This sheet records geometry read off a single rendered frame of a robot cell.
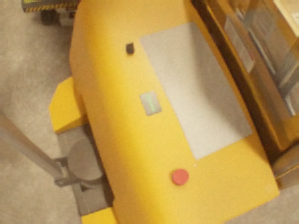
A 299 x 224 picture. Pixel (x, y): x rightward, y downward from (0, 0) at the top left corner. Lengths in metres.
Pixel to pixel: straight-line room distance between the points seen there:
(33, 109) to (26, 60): 0.35
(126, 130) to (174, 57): 0.23
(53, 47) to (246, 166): 1.54
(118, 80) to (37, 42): 1.32
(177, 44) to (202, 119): 0.23
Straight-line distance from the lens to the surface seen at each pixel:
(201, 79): 0.91
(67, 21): 2.06
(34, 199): 1.82
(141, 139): 0.85
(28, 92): 2.01
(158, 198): 0.82
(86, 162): 1.31
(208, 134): 0.85
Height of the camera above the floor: 1.70
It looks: 69 degrees down
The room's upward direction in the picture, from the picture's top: 2 degrees counter-clockwise
